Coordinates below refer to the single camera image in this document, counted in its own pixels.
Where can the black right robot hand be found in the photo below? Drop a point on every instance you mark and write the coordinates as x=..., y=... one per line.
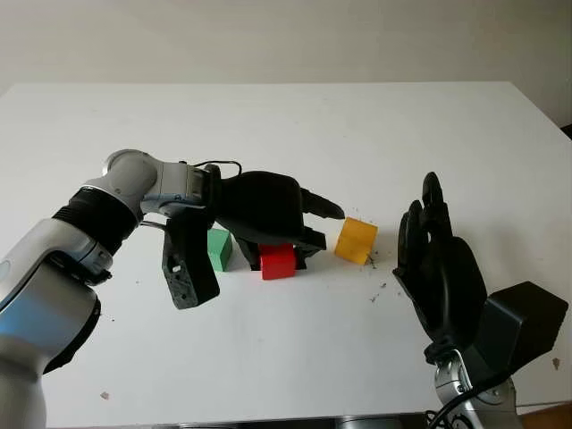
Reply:
x=451, y=286

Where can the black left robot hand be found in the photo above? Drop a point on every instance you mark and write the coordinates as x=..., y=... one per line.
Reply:
x=263, y=201

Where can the red wooden block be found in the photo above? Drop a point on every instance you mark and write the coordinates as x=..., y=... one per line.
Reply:
x=278, y=263

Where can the green wooden block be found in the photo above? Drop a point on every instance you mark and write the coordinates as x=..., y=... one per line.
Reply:
x=216, y=248

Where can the yellow wooden block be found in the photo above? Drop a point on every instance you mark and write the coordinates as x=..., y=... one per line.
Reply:
x=355, y=239

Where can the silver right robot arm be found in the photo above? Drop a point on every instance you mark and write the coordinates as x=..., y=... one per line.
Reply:
x=482, y=402

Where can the black tape strip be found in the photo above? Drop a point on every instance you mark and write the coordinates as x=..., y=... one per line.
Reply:
x=301, y=266

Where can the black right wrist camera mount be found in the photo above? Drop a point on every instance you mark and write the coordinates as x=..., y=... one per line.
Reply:
x=523, y=322

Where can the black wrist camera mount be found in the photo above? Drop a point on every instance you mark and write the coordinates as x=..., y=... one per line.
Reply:
x=523, y=322
x=190, y=263

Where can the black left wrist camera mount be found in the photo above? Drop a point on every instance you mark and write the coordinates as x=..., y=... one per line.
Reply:
x=190, y=263

